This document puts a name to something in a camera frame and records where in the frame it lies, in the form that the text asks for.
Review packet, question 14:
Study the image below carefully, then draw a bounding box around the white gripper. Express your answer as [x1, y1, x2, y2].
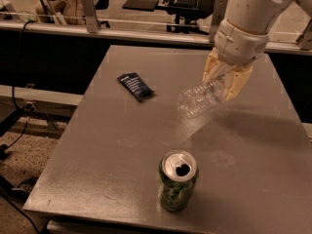
[202, 19, 269, 101]

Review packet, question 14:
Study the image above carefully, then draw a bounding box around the clear plastic water bottle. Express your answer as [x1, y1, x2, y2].
[177, 76, 225, 118]

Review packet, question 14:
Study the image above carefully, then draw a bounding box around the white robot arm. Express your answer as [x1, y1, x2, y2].
[203, 0, 312, 101]

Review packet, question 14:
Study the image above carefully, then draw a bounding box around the green soda can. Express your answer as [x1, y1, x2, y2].
[158, 149, 199, 212]

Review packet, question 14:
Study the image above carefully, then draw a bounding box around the black office chair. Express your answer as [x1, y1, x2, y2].
[123, 0, 216, 35]

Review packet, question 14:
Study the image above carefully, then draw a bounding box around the dark blue snack packet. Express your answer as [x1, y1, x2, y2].
[117, 72, 154, 102]

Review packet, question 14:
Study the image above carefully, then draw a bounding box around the seated person in beige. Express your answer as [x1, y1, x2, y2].
[35, 0, 109, 25]

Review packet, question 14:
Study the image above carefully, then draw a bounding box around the right metal bracket post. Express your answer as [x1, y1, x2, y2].
[210, 0, 228, 43]

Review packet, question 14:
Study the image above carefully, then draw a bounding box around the metal bracket post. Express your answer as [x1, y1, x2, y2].
[210, 0, 228, 43]
[81, 0, 99, 33]

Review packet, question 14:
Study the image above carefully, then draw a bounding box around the left metal bracket post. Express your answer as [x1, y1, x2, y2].
[81, 0, 99, 33]

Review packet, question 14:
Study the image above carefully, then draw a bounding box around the metal rail beam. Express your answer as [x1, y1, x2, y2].
[0, 20, 312, 56]

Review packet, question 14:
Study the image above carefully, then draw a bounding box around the black power cable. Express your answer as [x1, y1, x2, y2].
[0, 19, 37, 161]

